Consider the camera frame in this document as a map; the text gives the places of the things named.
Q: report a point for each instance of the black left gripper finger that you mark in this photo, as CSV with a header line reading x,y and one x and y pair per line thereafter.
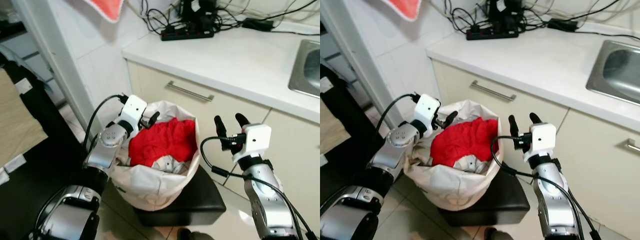
x,y
148,125
444,125
154,117
451,116

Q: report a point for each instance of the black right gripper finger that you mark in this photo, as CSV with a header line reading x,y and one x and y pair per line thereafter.
x,y
242,120
535,118
220,127
513,126

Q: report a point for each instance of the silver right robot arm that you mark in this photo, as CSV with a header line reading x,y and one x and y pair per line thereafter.
x,y
555,197
265,195

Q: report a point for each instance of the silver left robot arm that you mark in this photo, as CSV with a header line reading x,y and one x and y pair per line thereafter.
x,y
387,157
102,150

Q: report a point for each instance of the red garment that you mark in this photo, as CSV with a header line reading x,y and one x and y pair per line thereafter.
x,y
462,141
162,142

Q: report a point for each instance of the grey white garment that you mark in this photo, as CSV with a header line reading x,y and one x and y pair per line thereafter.
x,y
170,164
471,164

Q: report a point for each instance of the beige kitchen cabinet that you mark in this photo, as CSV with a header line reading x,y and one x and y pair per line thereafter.
x,y
295,150
600,170

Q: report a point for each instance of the beige cloth laundry bag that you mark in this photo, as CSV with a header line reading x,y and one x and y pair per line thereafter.
x,y
450,187
150,187

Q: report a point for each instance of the black square stool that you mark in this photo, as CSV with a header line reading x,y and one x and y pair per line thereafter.
x,y
505,202
200,202

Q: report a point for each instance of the stainless steel sink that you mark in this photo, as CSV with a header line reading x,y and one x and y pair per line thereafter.
x,y
617,70
306,67

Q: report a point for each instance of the black fabric furniture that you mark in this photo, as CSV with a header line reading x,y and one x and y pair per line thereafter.
x,y
350,135
35,200

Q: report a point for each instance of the black power strip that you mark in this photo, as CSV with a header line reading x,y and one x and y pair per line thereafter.
x,y
492,34
187,34

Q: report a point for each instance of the black power adapter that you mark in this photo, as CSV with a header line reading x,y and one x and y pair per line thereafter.
x,y
257,24
562,25

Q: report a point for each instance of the black robot foot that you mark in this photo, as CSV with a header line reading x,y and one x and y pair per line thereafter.
x,y
184,234
490,234

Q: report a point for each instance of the black charger device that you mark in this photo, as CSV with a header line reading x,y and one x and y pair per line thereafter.
x,y
502,14
197,14

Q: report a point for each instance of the beige cushion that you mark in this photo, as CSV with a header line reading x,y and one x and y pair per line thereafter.
x,y
17,120

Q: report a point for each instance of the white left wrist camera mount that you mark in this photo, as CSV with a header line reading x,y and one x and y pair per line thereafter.
x,y
426,106
133,107

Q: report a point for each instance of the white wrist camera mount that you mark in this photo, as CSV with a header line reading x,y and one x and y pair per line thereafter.
x,y
426,106
543,137
133,107
257,138

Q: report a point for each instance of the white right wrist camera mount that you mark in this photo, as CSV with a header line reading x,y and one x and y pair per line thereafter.
x,y
257,138
543,137

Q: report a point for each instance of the white door frame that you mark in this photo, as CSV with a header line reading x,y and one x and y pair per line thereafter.
x,y
357,55
55,60

